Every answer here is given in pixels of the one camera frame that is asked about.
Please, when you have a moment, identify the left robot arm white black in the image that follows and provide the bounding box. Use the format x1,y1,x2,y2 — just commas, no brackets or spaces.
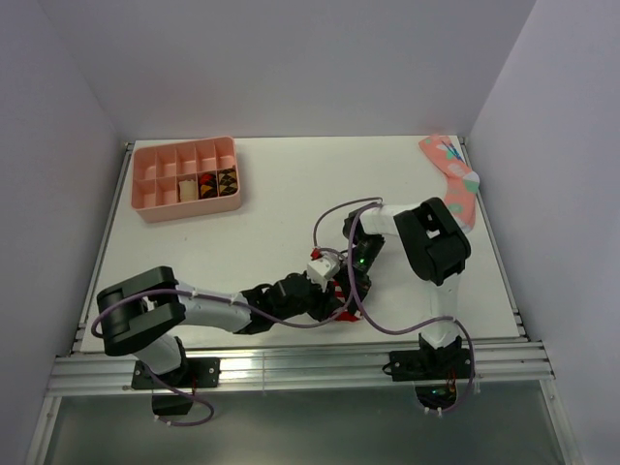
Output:
91,266,343,387

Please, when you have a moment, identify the pink divided organizer tray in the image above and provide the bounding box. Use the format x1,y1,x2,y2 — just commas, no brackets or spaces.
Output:
131,137,241,223

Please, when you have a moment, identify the brown argyle rolled sock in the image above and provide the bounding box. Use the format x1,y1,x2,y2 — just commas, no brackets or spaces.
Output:
217,167,238,197

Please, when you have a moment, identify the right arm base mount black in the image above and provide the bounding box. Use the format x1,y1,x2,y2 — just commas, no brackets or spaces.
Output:
382,336,475,415

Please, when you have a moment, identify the pink patterned sock pair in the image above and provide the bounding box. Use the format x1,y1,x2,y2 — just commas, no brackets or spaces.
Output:
418,135,481,233

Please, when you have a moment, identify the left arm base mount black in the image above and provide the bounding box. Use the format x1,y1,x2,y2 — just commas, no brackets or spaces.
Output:
131,357,221,420

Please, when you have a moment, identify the red argyle rolled sock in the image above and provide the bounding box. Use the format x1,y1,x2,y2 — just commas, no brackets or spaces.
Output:
198,171,218,200

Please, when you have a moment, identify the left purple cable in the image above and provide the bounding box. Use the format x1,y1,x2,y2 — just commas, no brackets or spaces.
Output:
90,246,362,428

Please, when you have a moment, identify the red white striped sock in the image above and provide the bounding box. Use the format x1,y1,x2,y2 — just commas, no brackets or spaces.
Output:
331,280,363,323

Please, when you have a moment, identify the aluminium rail frame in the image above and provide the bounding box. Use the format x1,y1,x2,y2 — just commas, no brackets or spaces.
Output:
23,138,582,465

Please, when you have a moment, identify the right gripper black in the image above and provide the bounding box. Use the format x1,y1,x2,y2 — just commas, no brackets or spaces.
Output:
332,234,386,316

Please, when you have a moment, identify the purple cable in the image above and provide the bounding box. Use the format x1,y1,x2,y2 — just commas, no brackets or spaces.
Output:
312,196,477,416
90,246,362,428

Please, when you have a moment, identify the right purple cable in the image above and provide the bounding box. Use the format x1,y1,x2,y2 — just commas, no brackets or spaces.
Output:
312,196,477,416

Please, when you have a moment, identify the tan maroon sock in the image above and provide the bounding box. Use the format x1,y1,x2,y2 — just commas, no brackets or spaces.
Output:
178,179,199,202

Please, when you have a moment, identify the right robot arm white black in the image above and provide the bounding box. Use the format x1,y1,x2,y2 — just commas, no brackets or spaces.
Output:
343,198,471,378

